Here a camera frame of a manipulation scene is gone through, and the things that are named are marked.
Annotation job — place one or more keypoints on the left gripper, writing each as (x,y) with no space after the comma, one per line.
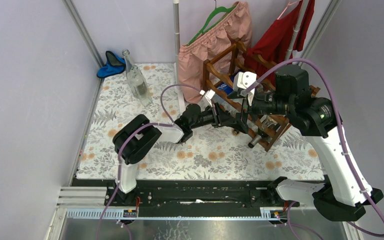
(218,116)

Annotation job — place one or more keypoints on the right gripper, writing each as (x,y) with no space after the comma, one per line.
(246,108)

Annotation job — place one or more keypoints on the blue glass bottle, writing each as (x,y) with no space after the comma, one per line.
(222,86)

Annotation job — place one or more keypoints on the clear square liquor bottle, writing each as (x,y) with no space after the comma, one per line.
(270,127)

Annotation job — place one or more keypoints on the dark green wine bottle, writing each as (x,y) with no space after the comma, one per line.
(255,141)

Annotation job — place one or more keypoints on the clear glass bottle tall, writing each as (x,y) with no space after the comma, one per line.
(130,66)

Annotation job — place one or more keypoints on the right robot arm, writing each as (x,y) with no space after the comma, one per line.
(343,195)

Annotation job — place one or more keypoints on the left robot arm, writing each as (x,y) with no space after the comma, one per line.
(133,142)

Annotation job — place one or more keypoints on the floral tablecloth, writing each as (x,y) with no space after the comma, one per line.
(210,154)

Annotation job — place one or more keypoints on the white pole base foot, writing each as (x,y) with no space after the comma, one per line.
(181,99)

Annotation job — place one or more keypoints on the red garment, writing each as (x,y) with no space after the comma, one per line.
(275,42)

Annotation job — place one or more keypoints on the pink skirt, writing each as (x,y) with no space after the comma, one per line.
(237,24)

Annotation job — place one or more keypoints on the pink clothes hanger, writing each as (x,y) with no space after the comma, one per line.
(290,5)

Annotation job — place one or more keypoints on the blue cloth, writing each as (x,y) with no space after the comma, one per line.
(114,65)

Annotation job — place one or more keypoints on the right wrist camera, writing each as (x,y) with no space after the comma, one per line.
(243,81)

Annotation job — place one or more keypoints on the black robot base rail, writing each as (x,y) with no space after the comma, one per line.
(197,198)

